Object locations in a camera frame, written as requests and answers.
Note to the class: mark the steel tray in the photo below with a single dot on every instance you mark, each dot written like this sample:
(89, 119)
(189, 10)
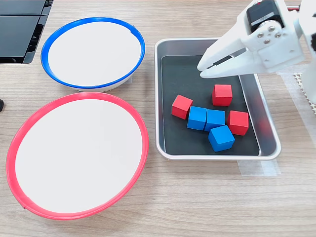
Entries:
(266, 138)

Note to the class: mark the black tray mat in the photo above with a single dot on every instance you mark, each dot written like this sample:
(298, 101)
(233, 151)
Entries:
(182, 81)

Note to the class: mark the white plate blue rim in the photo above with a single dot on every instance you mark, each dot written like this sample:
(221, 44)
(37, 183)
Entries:
(93, 54)

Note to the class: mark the small red cube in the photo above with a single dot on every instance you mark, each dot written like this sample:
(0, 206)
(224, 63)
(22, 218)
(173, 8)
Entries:
(222, 95)
(238, 122)
(182, 106)

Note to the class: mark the white plate red rim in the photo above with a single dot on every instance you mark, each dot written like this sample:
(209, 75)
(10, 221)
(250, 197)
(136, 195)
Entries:
(79, 155)

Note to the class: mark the small black object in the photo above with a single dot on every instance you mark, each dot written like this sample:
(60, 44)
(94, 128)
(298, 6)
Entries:
(1, 105)

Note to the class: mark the wide clear tape sheet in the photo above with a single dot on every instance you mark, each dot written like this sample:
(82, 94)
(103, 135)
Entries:
(291, 98)

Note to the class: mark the black electronic device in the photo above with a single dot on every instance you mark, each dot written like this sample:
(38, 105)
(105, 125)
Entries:
(17, 32)

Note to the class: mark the pale perforated base plate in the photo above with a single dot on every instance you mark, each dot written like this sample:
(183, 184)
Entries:
(299, 78)

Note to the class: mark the clear tape strip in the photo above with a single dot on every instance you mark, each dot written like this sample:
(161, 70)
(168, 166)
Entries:
(254, 169)

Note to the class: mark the small blue cube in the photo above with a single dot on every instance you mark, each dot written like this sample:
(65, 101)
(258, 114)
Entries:
(196, 118)
(216, 118)
(221, 138)

